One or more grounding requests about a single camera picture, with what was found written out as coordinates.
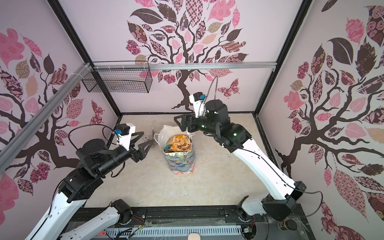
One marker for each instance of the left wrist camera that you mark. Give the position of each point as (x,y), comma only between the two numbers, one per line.
(124,134)

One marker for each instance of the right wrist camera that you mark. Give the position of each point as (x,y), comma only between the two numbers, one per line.
(198,102)

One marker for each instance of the left aluminium rail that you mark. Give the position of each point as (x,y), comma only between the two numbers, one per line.
(11,150)

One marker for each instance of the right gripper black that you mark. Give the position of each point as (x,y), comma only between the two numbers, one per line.
(191,119)

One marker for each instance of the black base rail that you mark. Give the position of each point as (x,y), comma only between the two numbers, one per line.
(258,227)

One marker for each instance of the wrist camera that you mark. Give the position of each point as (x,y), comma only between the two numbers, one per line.
(124,134)
(198,102)

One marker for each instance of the white slotted cable duct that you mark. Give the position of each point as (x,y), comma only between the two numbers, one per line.
(173,233)

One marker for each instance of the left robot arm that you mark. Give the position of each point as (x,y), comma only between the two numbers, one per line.
(96,161)

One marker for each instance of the black round knob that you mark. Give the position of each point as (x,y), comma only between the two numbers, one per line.
(287,225)

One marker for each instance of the orange snack bag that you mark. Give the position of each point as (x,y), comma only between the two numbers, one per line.
(178,143)

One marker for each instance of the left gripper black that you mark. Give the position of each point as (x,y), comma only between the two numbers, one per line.
(136,155)

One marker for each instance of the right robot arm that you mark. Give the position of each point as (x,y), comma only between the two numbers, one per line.
(283,192)

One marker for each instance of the colourful paper bag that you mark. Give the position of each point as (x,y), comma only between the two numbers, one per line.
(179,163)

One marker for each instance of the black wire basket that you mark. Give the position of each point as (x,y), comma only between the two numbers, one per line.
(119,77)

